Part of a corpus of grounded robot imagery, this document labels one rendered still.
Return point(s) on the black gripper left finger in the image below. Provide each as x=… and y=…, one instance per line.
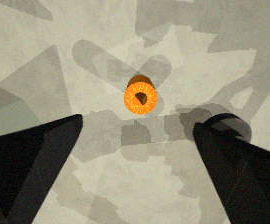
x=30, y=162

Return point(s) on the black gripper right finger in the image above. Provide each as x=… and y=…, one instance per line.
x=240, y=173

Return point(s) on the orange knob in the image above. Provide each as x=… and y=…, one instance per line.
x=140, y=96

